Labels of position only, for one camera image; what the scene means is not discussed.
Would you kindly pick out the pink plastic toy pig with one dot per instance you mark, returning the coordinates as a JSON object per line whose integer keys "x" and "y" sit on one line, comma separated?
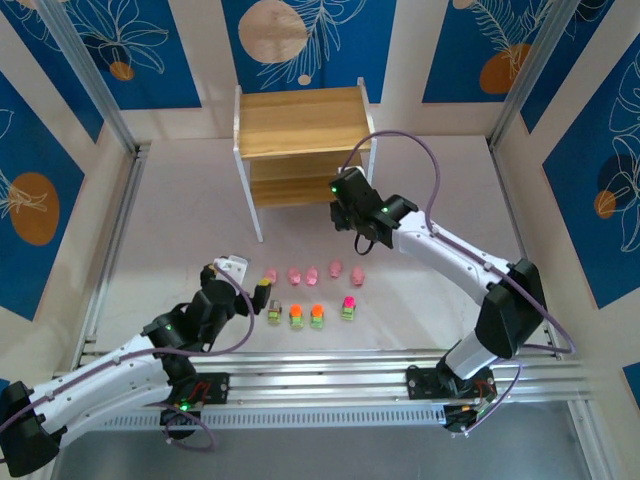
{"x": 335, "y": 270}
{"x": 312, "y": 275}
{"x": 358, "y": 276}
{"x": 270, "y": 276}
{"x": 294, "y": 275}

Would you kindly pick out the orange-topped green toy car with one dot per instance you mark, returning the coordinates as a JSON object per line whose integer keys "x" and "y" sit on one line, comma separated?
{"x": 295, "y": 318}
{"x": 316, "y": 317}

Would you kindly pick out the pink-topped green toy car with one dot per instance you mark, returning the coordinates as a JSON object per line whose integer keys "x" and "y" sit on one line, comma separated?
{"x": 348, "y": 309}

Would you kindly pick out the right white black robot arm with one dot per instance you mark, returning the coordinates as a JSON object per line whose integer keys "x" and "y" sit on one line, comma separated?
{"x": 450, "y": 255}

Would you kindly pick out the left arm base electronics board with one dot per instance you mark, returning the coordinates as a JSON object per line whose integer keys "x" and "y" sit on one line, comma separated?
{"x": 182, "y": 407}

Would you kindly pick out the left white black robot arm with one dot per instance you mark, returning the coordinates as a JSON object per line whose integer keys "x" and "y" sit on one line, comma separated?
{"x": 100, "y": 395}

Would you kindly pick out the right arm base electronics board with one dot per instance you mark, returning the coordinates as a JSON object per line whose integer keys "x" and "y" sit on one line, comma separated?
{"x": 465, "y": 417}

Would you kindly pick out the wooden shelf with white legs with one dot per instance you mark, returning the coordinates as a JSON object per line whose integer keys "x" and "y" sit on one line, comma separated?
{"x": 300, "y": 120}

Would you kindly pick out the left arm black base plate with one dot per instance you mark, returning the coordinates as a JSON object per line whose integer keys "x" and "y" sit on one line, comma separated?
{"x": 217, "y": 387}

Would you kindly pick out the left aluminium side rail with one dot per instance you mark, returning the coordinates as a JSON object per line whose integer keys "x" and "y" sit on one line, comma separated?
{"x": 112, "y": 250}

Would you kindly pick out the aluminium side rail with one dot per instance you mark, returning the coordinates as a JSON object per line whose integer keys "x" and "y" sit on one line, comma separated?
{"x": 525, "y": 250}
{"x": 112, "y": 250}

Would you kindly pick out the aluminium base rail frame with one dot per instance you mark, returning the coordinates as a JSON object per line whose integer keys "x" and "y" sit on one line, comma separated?
{"x": 320, "y": 385}

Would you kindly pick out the right aluminium side rail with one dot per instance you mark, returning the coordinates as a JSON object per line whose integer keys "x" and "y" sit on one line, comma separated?
{"x": 525, "y": 250}

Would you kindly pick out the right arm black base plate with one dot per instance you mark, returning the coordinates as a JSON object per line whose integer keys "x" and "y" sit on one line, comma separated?
{"x": 422, "y": 385}

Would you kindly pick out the right aluminium upright post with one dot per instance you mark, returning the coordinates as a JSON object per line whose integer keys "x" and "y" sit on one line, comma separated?
{"x": 530, "y": 70}

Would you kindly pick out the aluminium upright post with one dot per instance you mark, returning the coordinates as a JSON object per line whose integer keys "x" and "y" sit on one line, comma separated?
{"x": 530, "y": 70}
{"x": 85, "y": 70}

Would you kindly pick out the left aluminium upright post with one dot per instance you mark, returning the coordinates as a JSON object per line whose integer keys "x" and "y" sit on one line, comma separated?
{"x": 85, "y": 70}

